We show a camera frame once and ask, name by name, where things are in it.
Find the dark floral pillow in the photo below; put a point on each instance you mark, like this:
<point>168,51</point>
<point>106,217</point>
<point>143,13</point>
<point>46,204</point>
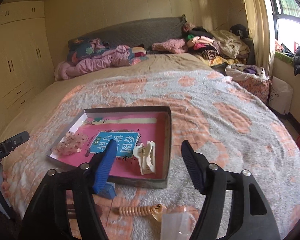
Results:
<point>85,48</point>

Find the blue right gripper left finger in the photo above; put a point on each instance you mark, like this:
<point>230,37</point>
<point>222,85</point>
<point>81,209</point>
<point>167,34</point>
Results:
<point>104,165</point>

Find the pink dotted fabric scrunchie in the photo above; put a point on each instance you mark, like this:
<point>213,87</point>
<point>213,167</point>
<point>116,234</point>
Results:
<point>70,144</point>

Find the cream curtain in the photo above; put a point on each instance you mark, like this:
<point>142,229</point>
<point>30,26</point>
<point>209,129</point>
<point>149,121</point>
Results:
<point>261,28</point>

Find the small blue box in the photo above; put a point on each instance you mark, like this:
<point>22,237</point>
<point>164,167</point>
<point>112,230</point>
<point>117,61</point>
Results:
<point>108,191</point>

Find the cream wardrobe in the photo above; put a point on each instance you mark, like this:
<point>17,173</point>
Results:
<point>26,67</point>

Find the pink knitted sweater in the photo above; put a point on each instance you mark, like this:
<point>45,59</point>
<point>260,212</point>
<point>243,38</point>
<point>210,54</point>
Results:
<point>174,46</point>

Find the bag with yellow hoop earrings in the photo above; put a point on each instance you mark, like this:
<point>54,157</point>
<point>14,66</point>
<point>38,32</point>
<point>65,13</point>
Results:
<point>175,226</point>

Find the grey quilted headboard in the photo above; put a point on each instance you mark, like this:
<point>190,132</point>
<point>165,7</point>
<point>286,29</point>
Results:
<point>146,32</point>

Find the pink quilt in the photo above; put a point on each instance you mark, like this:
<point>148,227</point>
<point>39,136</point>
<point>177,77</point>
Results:
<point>120,56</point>

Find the grey shallow cardboard box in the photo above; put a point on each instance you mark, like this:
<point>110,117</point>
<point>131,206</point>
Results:
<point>160,183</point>

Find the floral laundry basket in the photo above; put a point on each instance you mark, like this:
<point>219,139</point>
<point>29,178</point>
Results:
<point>252,78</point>

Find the cream hair claw clip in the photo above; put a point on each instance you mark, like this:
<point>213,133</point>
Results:
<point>145,154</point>

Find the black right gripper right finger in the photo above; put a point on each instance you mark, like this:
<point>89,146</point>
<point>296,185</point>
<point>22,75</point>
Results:
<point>196,164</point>

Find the window with bars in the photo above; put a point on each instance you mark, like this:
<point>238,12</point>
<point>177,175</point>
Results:
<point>286,15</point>

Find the pile of clothes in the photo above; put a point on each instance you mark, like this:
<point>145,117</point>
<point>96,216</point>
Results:
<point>229,45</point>

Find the tan bed sheet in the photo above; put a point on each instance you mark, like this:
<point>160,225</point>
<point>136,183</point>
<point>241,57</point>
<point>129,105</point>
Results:
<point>115,72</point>

